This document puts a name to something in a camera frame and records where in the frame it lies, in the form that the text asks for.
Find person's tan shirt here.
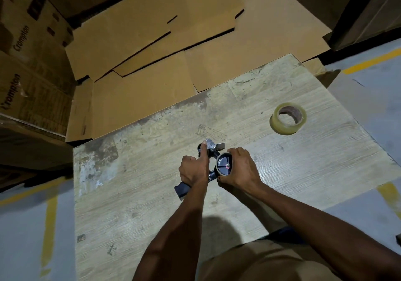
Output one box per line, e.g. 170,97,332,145
199,239,342,281

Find black handheld tape dispenser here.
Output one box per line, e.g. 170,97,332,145
174,139,234,202

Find grey tape core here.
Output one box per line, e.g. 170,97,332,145
214,152,235,179

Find person's blue trousers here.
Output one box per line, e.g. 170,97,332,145
260,226,309,247

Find small cardboard flap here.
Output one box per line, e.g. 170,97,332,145
302,57,341,89

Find person's right hand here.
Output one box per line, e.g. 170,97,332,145
216,147,263,194

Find strapped cardboard box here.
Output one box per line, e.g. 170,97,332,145
329,0,401,51

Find large flat cardboard sheet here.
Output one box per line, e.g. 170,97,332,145
65,0,332,143

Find person's left forearm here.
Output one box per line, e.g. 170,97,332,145
133,182,209,281

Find flat brown cardboard sheet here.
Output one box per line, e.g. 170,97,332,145
113,8,246,78
65,0,255,82

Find printed brown cardboard box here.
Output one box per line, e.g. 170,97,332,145
0,0,74,81
0,50,76,137

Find clear tape roll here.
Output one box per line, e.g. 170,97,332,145
269,102,307,136

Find person's left hand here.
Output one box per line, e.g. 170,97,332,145
178,143,211,188

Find dark cardboard box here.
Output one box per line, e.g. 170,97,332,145
0,114,74,171

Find person's right forearm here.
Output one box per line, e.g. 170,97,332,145
247,180,401,281

